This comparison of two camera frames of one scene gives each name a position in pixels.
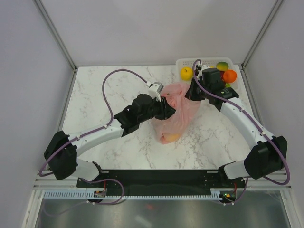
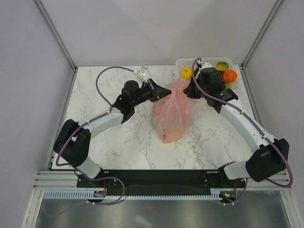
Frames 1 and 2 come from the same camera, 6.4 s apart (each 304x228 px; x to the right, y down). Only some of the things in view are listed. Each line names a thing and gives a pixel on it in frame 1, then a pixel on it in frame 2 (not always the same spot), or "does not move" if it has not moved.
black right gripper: [190, 94] does not move
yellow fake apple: [186, 73] does not move
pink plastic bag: [169, 130] does not move
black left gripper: [165, 109] to [156, 91]
